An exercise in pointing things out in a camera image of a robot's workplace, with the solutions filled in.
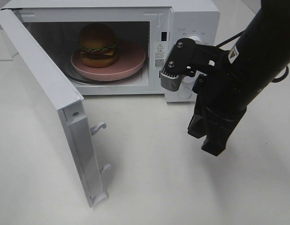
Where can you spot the round white door button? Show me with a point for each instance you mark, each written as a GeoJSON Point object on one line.
{"type": "Point", "coordinates": [185, 93]}

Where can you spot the upper white power knob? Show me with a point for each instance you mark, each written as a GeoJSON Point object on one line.
{"type": "Point", "coordinates": [197, 39]}

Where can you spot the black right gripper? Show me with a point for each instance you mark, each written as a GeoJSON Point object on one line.
{"type": "Point", "coordinates": [204, 62]}

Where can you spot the white microwave oven body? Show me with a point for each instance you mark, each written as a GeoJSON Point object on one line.
{"type": "Point", "coordinates": [154, 25]}

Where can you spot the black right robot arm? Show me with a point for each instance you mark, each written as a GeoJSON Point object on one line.
{"type": "Point", "coordinates": [259, 57]}

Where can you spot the white microwave door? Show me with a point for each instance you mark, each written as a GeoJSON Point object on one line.
{"type": "Point", "coordinates": [38, 51]}

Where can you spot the white timer knob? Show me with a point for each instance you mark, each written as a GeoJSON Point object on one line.
{"type": "Point", "coordinates": [188, 79]}

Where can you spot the burger with lettuce and cheese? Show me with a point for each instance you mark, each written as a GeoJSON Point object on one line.
{"type": "Point", "coordinates": [98, 45]}

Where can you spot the pink round plate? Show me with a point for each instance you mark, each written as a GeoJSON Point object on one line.
{"type": "Point", "coordinates": [131, 58]}

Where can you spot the glass microwave turntable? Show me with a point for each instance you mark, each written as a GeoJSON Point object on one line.
{"type": "Point", "coordinates": [131, 80]}

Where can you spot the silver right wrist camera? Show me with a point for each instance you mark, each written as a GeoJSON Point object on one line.
{"type": "Point", "coordinates": [169, 81]}

